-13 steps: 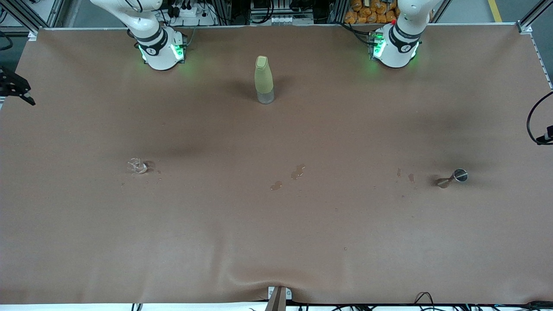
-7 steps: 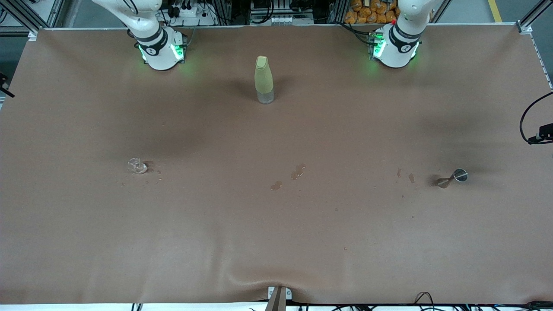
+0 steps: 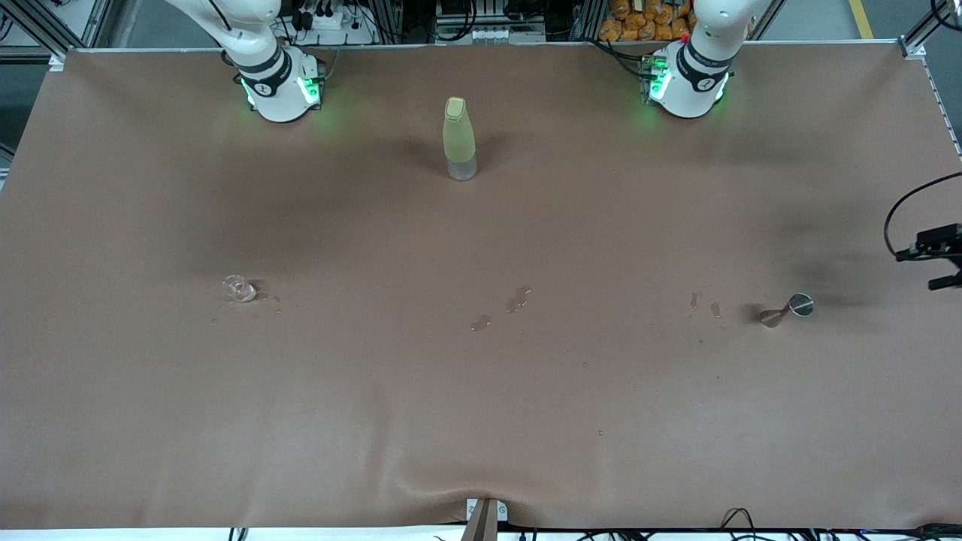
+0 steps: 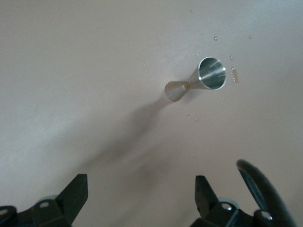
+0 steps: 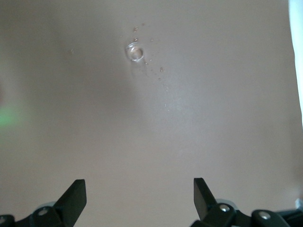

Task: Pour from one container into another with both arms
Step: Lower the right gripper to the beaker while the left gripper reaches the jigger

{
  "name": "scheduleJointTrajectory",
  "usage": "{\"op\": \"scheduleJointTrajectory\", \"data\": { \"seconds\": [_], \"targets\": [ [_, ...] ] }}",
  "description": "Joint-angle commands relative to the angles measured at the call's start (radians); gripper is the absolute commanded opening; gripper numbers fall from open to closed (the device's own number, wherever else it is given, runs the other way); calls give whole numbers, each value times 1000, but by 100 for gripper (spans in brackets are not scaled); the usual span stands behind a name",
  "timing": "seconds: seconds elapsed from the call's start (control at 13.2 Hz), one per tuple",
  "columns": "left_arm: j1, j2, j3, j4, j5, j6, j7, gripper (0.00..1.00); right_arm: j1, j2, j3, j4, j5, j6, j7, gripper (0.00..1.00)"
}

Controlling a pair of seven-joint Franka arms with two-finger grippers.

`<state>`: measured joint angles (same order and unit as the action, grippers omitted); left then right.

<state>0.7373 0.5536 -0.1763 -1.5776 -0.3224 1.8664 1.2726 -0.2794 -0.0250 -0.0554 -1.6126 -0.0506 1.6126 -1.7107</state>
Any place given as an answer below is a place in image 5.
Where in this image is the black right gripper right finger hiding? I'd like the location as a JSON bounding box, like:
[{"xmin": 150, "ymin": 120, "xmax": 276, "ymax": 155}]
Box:
[{"xmin": 191, "ymin": 177, "xmax": 289, "ymax": 227}]

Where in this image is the clear glass measuring beaker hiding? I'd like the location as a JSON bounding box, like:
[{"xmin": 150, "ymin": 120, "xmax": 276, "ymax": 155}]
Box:
[{"xmin": 125, "ymin": 42, "xmax": 144, "ymax": 62}]

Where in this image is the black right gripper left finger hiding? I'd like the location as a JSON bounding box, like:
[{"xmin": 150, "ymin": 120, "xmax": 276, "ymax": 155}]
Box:
[{"xmin": 0, "ymin": 179, "xmax": 87, "ymax": 227}]

